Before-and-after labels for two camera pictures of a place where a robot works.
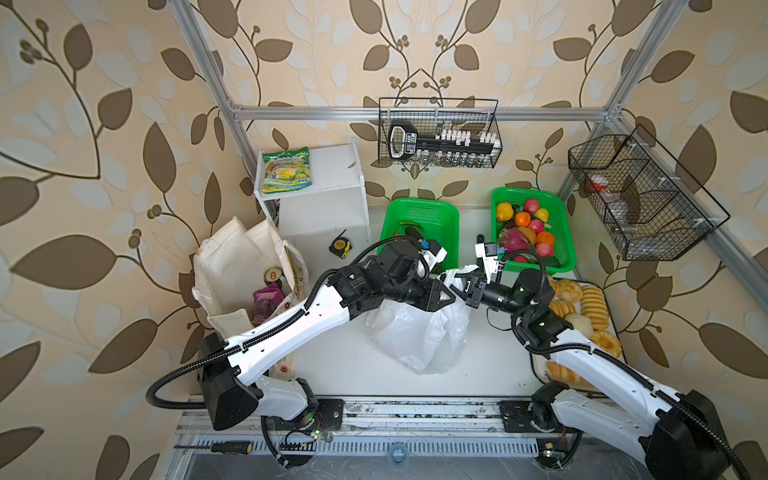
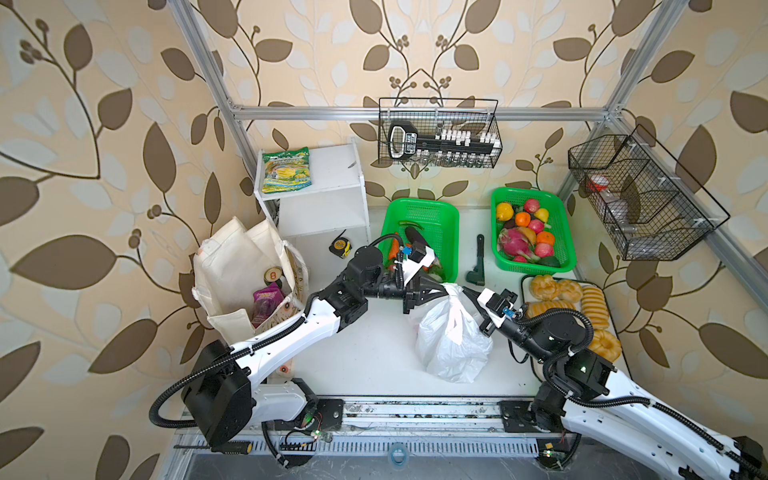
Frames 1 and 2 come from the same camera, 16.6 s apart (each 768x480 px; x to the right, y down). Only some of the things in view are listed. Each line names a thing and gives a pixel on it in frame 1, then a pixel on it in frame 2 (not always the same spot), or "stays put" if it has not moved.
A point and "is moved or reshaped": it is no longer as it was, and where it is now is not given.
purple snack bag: x=266 y=303 stays put
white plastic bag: x=428 y=342 is moved or reshaped
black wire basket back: x=439 y=133 stays put
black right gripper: x=473 y=300 to x=487 y=326
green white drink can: x=274 y=274 stays put
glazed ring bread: x=606 y=342 stays put
